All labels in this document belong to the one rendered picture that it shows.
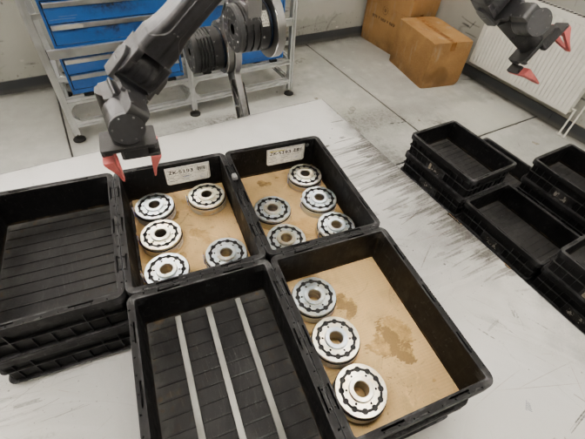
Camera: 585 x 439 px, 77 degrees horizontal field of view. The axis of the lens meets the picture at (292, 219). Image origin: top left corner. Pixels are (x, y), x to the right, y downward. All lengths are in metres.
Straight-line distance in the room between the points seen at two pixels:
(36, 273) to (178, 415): 0.49
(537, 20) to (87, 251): 1.18
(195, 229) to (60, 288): 0.34
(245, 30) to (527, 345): 1.19
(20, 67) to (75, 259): 2.78
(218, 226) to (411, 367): 0.58
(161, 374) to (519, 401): 0.81
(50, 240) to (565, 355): 1.36
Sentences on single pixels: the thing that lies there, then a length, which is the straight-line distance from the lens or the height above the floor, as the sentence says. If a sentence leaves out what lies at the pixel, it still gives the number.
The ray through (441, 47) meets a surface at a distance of 3.68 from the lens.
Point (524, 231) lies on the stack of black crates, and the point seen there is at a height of 0.38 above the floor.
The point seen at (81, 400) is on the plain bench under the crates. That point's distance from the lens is 1.01.
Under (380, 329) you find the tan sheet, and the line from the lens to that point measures 0.88.
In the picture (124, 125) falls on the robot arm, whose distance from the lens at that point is 0.66.
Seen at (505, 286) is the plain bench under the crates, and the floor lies 0.70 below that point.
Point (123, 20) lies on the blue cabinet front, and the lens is 2.69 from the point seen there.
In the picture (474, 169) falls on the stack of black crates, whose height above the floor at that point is 0.49.
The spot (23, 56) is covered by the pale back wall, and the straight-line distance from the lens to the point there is 3.66.
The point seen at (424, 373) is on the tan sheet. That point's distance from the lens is 0.87.
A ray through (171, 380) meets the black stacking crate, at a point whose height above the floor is 0.83.
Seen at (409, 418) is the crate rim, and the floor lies 0.93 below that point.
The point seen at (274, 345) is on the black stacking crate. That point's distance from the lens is 0.83.
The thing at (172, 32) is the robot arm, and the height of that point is 1.35.
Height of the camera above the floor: 1.59
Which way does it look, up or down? 47 degrees down
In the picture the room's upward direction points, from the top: 5 degrees clockwise
